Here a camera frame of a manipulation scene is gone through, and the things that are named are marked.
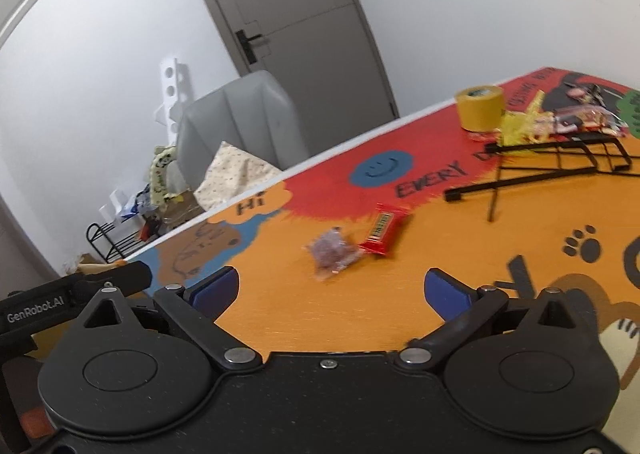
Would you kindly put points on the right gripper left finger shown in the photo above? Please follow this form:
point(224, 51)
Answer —
point(191, 314)

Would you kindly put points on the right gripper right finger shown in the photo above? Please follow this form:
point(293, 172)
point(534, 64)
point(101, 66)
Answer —
point(467, 313)

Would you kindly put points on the red candy bar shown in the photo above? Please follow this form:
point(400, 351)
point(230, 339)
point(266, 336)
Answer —
point(385, 229)

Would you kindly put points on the cardboard box on floor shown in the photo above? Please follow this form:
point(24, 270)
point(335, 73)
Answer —
point(177, 211)

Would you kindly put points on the black shoe rack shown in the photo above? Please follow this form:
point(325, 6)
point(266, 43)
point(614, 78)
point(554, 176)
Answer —
point(111, 245)

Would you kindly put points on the dotted beige cushion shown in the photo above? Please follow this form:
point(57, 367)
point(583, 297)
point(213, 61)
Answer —
point(232, 172)

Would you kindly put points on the purple clear candy packet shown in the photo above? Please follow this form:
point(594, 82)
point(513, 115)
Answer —
point(332, 253)

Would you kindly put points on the colourful cartoon table mat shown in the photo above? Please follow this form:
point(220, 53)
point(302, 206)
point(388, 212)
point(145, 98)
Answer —
point(580, 234)

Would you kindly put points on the panda neck pillow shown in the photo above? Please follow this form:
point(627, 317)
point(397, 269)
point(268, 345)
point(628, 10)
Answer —
point(159, 192)

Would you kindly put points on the yellow plastic bag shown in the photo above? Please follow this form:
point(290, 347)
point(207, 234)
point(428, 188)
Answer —
point(526, 127)

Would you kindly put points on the yellow tape roll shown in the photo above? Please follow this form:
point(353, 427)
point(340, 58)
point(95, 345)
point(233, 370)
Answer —
point(480, 108)

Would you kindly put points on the grey chair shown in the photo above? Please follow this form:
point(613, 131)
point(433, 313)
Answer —
point(254, 113)

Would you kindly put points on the clear candy wrappers pile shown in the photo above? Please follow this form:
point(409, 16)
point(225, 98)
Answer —
point(584, 108)

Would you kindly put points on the white perforated board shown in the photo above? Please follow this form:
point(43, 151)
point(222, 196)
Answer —
point(174, 86)

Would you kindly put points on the grey door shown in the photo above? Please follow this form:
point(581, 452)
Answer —
point(321, 52)

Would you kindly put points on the black wire rack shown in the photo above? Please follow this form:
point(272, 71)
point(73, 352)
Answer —
point(521, 165)

